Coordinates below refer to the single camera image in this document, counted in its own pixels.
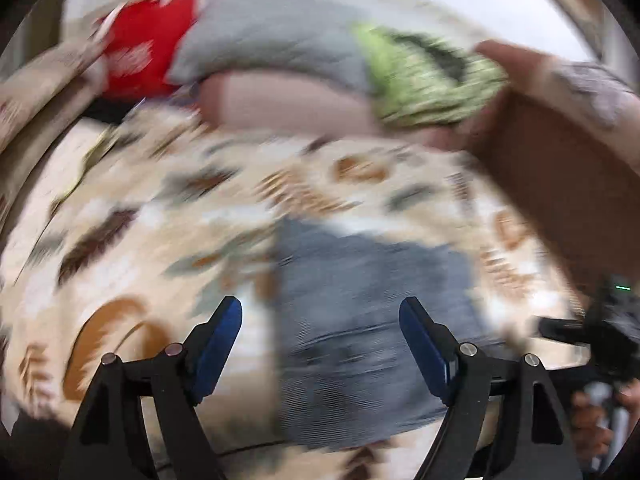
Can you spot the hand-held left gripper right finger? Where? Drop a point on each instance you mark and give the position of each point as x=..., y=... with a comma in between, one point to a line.
x=425, y=350

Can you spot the person's right hand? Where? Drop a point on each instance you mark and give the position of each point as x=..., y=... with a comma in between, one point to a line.
x=590, y=420

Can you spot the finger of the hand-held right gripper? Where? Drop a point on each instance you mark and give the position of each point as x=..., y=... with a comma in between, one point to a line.
x=565, y=331

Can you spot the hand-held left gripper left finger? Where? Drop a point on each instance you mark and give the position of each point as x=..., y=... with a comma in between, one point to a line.
x=220, y=345

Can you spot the red cloth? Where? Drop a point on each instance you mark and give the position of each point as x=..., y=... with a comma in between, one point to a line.
x=150, y=35

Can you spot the striped beige rolled cushion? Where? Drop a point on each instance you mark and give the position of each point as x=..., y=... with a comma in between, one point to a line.
x=40, y=72
x=27, y=132

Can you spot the green patterned quilt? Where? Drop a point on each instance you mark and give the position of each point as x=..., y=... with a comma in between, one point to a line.
x=425, y=92

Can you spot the leaf print blanket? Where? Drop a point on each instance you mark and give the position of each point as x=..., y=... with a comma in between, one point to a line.
x=150, y=200

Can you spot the grey patterned cloth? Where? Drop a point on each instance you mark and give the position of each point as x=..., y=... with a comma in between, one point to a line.
x=595, y=90

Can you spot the blue denim pants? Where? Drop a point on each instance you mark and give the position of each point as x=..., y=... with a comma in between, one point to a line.
x=360, y=310

